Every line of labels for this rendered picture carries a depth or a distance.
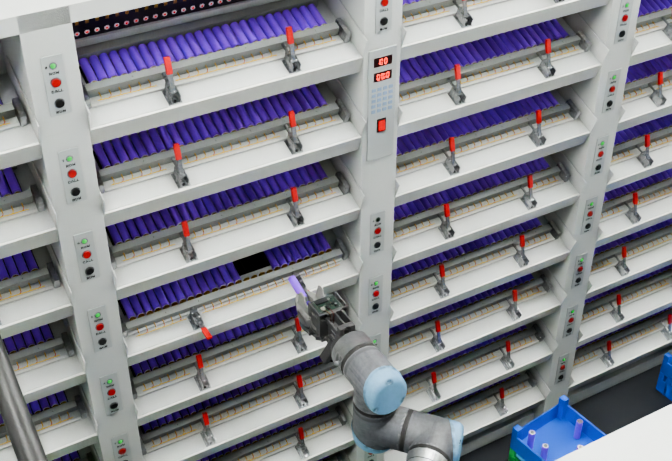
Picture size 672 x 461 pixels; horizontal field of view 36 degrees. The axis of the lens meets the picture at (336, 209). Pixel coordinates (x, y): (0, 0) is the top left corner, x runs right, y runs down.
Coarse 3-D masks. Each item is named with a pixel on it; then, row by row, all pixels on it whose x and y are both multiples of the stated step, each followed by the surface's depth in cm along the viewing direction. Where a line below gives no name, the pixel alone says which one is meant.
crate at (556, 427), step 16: (560, 400) 288; (544, 416) 287; (560, 416) 290; (576, 416) 287; (512, 432) 280; (528, 432) 285; (544, 432) 287; (560, 432) 287; (592, 432) 284; (512, 448) 283; (528, 448) 276; (560, 448) 283; (576, 448) 283
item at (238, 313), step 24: (336, 240) 259; (336, 264) 258; (360, 264) 254; (264, 288) 250; (288, 288) 251; (312, 288) 252; (336, 288) 257; (120, 312) 240; (144, 312) 241; (216, 312) 244; (240, 312) 245; (264, 312) 249; (144, 336) 237; (168, 336) 238; (192, 336) 240; (144, 360) 238
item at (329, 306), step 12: (324, 300) 223; (336, 300) 224; (312, 312) 223; (324, 312) 221; (336, 312) 221; (312, 324) 226; (324, 324) 221; (336, 324) 221; (348, 324) 217; (324, 336) 223; (336, 336) 218
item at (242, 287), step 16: (320, 256) 255; (336, 256) 256; (272, 272) 250; (288, 272) 251; (224, 288) 245; (240, 288) 246; (272, 288) 249; (192, 304) 241; (208, 304) 244; (144, 320) 237; (160, 320) 239
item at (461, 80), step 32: (512, 32) 261; (544, 32) 263; (576, 32) 266; (416, 64) 247; (448, 64) 249; (480, 64) 250; (512, 64) 256; (544, 64) 254; (576, 64) 260; (416, 96) 243; (448, 96) 246; (480, 96) 248; (512, 96) 252; (416, 128) 242
